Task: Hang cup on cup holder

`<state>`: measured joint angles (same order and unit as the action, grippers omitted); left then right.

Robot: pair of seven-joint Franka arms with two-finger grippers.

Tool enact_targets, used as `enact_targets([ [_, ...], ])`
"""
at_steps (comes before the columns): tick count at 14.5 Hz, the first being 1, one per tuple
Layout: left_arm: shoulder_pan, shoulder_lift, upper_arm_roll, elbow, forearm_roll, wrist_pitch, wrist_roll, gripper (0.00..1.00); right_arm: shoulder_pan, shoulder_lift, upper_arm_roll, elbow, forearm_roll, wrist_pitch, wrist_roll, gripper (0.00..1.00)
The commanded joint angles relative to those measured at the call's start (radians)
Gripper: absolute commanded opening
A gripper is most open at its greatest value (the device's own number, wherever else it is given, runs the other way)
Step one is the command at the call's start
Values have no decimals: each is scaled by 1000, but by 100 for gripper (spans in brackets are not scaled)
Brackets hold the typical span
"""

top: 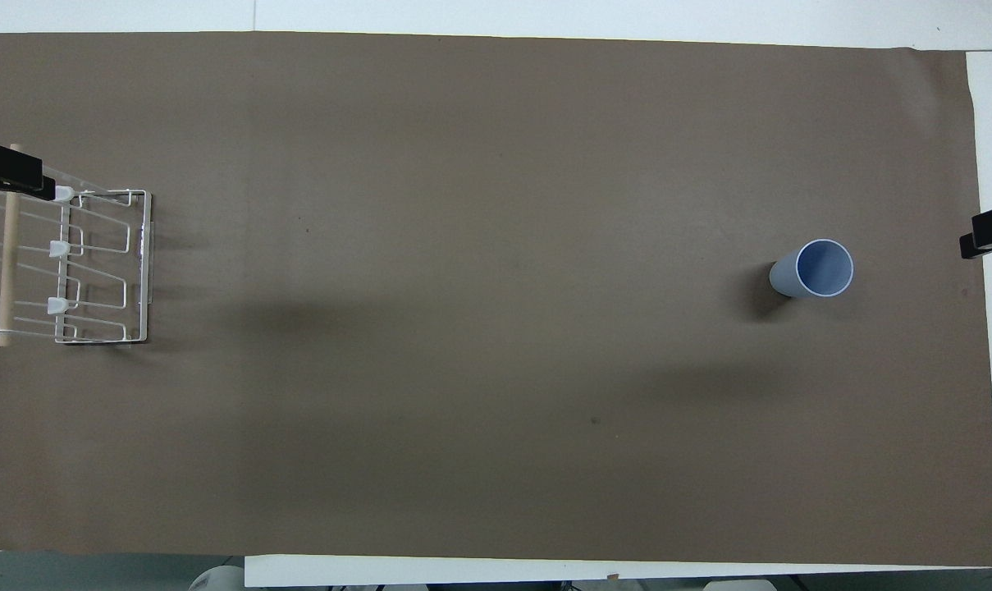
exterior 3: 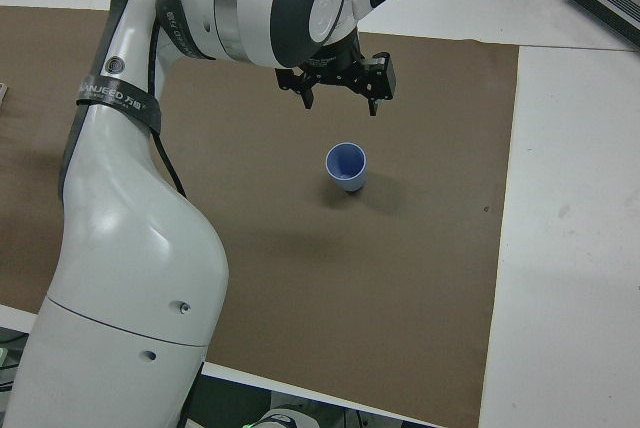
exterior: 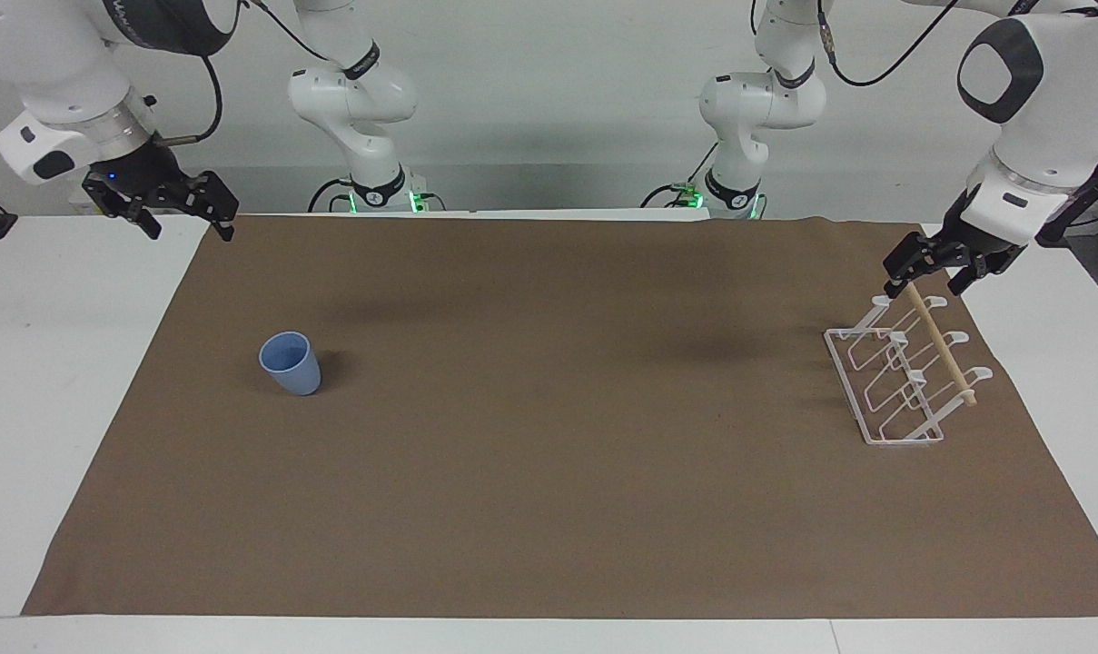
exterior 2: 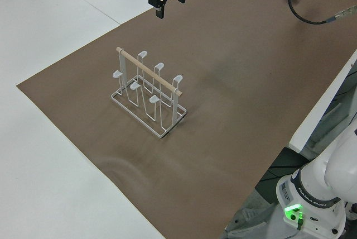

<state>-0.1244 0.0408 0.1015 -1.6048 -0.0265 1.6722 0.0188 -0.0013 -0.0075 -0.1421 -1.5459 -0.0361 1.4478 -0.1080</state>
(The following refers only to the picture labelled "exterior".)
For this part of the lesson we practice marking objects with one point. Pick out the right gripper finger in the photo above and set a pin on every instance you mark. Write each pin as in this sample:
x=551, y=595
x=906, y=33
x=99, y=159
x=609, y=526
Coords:
x=214, y=200
x=122, y=202

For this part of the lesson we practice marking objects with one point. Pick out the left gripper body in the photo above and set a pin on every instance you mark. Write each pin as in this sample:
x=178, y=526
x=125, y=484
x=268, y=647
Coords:
x=980, y=245

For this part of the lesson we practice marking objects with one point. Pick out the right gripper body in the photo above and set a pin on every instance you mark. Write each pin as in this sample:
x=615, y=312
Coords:
x=144, y=168

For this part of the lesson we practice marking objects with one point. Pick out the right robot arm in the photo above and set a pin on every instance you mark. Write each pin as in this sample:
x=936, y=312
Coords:
x=49, y=64

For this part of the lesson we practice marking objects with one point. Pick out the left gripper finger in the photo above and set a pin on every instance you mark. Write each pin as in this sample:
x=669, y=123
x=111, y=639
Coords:
x=916, y=254
x=974, y=271

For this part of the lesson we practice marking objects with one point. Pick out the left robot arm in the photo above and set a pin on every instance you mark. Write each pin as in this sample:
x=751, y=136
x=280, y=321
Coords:
x=1066, y=100

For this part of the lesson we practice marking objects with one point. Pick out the blue plastic cup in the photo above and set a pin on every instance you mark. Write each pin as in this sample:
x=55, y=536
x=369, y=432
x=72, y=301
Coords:
x=291, y=366

